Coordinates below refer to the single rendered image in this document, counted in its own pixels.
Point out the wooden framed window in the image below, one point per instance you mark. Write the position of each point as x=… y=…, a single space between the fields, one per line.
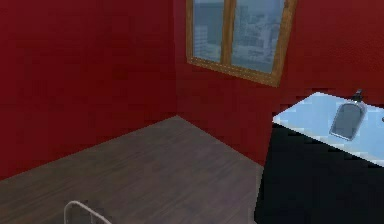
x=228 y=36

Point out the black cabinet with pale worktop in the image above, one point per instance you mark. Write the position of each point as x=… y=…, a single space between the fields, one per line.
x=310 y=180

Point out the black sink tap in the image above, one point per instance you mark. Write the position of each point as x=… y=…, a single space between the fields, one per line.
x=358 y=95

